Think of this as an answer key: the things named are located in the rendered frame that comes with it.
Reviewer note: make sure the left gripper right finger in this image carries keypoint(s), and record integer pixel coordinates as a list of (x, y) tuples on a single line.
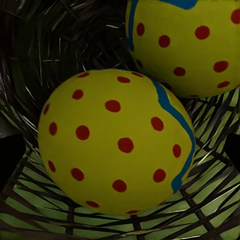
[(232, 149)]

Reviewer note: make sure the wicker basket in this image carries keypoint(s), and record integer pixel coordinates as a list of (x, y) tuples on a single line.
[(26, 116)]

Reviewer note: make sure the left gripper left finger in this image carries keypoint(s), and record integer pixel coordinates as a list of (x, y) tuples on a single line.
[(12, 150)]

